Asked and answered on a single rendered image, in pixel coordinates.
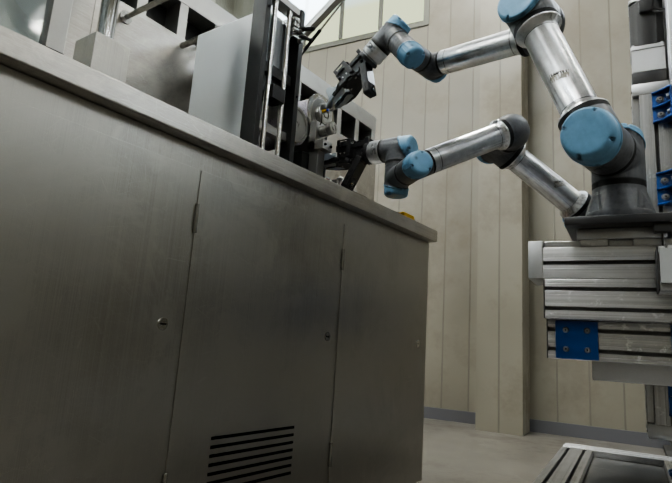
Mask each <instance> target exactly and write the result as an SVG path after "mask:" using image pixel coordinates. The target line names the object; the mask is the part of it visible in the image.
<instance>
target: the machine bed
mask: <svg viewBox="0 0 672 483"><path fill-rule="evenodd" d="M0 64H1V65H4V66H6V67H9V68H11V69H13V70H16V71H18V72H21V73H23V74H25V75H28V76H30V77H33V78H35V79H37V80H40V81H42V82H44V83H47V84H49V85H52V86H54V87H56V88H59V89H61V90H64V91H66V92H68V93H71V94H73V95H76V96H78V97H80V98H83V99H85V100H88V101H90V102H92V103H95V104H97V105H100V106H102V107H104V108H107V109H109V110H112V111H114V112H116V113H119V114H121V115H123V116H126V117H128V118H131V119H133V120H135V121H138V122H140V123H143V124H145V125H147V126H150V127H152V128H155V129H157V130H159V131H162V132H164V133H167V134H169V135H171V136H174V137H176V138H179V139H181V140H183V141H186V142H188V143H190V144H193V145H195V146H198V147H200V148H202V149H205V150H207V151H210V152H212V153H214V154H217V155H219V156H222V157H224V158H226V159H229V160H231V161H234V162H236V163H238V164H241V165H243V166H246V167H248V168H250V169H253V170H255V171H258V172H260V173H262V174H265V175H267V176H269V177H272V178H274V179H277V180H279V181H281V182H284V183H286V184H289V185H291V186H293V187H296V188H298V189H301V190H303V191H305V192H308V193H310V194H313V195H315V196H317V197H320V198H322V199H325V200H327V201H329V202H332V203H334V204H337V205H339V206H341V207H344V208H346V209H348V210H351V211H353V212H356V213H358V214H360V215H363V216H365V217H368V218H370V219H372V220H375V221H377V222H380V223H382V224H384V225H387V226H389V227H392V228H394V229H396V230H399V231H401V232H404V233H406V234H408V235H411V236H413V237H415V238H418V239H420V240H423V241H425V242H427V243H434V242H437V231H436V230H434V229H432V228H430V227H428V226H425V225H423V224H421V223H419V222H417V221H415V220H413V219H411V218H408V217H406V216H404V215H402V214H400V213H398V212H396V211H394V210H392V209H389V208H387V207H385V206H383V205H381V204H379V203H377V202H375V201H372V200H370V199H368V198H366V197H364V196H362V195H360V194H358V193H355V192H353V191H351V190H349V189H347V188H345V187H343V186H341V185H338V184H336V183H334V182H332V181H330V180H328V179H326V178H324V177H322V176H319V175H317V174H315V173H313V172H311V171H309V170H307V169H305V168H302V167H300V166H298V165H296V164H294V163H292V162H290V161H288V160H285V159H283V158H281V157H279V156H277V155H275V154H273V153H271V152H268V151H266V150H264V149H262V148H260V147H258V146H256V145H254V144H252V143H249V142H247V141H245V140H243V139H241V138H239V137H237V136H235V135H232V134H230V133H228V132H226V131H224V130H222V129H220V128H218V127H215V126H213V125H211V124H209V123H207V122H205V121H203V120H201V119H198V118H196V117H194V116H192V115H190V114H188V113H186V112H184V111H182V110H179V109H177V108H175V107H173V106H171V105H169V104H167V103H165V102H162V101H160V100H158V99H156V98H154V97H152V96H150V95H148V94H145V93H143V92H141V91H139V90H137V89H135V88H133V87H131V86H128V85H126V84H124V83H122V82H120V81H118V80H116V79H114V78H112V77H109V76H107V75H105V74H103V73H101V72H99V71H97V70H95V69H92V68H90V67H88V66H86V65H84V64H82V63H80V62H78V61H75V60H73V59H71V58H69V57H67V56H65V55H63V54H61V53H58V52H56V51H54V50H52V49H50V48H48V47H46V46H44V45H42V44H39V43H37V42H35V41H33V40H31V39H29V38H27V37H25V36H22V35H20V34H18V33H16V32H14V31H12V30H10V29H8V28H5V27H3V26H1V25H0Z"/></svg>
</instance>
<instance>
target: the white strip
mask: <svg viewBox="0 0 672 483"><path fill-rule="evenodd" d="M252 16H253V14H250V15H248V16H245V17H243V18H240V19H238V20H235V21H233V22H230V23H228V24H225V25H223V26H220V27H218V28H215V29H213V30H210V31H208V32H205V33H203V34H200V35H198V36H196V37H194V38H191V39H189V40H186V41H184V42H181V43H180V44H179V46H180V48H181V49H184V48H186V47H189V46H192V45H194V44H197V48H196V56H195V64H194V72H193V80H192V88H191V95H190V103H189V111H188V114H190V115H192V116H194V117H196V118H198V119H201V120H203V121H205V122H207V123H209V124H211V125H213V126H215V127H218V128H220V129H222V130H224V131H226V132H228V133H230V134H232V135H235V136H237V137H239V138H240V129H241V120H242V110H243V101H244V91H245V82H246V72H247V63H248V53H249V44H250V35H251V25H252Z"/></svg>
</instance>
